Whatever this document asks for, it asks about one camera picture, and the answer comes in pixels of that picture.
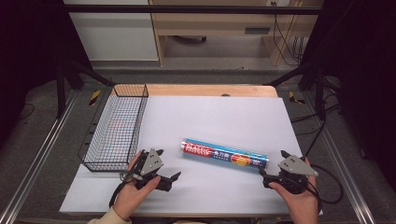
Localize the wooden table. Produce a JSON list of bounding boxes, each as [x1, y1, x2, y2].
[[110, 83, 279, 98]]

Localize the aluminium rail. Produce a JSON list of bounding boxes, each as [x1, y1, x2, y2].
[[0, 89, 79, 224], [302, 90, 378, 224]]

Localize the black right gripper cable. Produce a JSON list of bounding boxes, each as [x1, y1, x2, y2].
[[306, 163, 345, 217]]

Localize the black metal stand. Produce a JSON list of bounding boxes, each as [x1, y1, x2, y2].
[[266, 60, 328, 121], [55, 59, 115, 119]]

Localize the person's left hand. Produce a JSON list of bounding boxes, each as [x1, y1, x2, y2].
[[112, 151, 162, 221]]

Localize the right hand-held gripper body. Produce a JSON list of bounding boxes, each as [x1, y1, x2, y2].
[[266, 154, 319, 195]]

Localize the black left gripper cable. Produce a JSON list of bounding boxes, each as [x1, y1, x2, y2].
[[108, 169, 139, 209]]

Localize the black wire basket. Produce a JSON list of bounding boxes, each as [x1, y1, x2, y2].
[[78, 83, 149, 173]]

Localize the yellow clamp left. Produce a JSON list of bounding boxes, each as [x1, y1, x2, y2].
[[89, 90, 103, 106]]

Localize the white cabinet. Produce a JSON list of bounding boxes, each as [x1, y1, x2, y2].
[[64, 0, 160, 63]]

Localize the blue plastic wrap roll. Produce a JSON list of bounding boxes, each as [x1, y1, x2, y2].
[[180, 137, 270, 171]]

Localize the black hanging cables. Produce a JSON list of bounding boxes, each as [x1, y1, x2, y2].
[[271, 1, 305, 66]]

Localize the white table mat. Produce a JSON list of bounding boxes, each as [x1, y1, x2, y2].
[[59, 95, 324, 217]]

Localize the black horizontal frame bar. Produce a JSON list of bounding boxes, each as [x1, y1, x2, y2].
[[60, 4, 323, 16]]

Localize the thin black floor cable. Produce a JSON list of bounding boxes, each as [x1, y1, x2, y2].
[[18, 103, 35, 121]]

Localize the yellow clamp right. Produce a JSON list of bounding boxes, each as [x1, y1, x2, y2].
[[288, 91, 306, 105]]

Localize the light wooden desk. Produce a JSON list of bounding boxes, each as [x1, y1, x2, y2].
[[148, 0, 325, 67]]

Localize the black curtain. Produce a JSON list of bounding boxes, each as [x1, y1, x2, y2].
[[300, 0, 396, 190], [0, 0, 94, 150]]

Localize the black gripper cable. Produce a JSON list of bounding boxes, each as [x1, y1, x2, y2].
[[108, 169, 139, 209], [306, 163, 345, 217]]

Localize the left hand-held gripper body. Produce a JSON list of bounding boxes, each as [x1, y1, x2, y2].
[[132, 147, 173, 192]]

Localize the person's right hand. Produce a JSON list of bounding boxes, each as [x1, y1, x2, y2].
[[268, 157, 320, 224]]

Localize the yellow clamp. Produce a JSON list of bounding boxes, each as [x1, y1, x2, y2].
[[89, 90, 103, 106], [288, 91, 306, 105]]

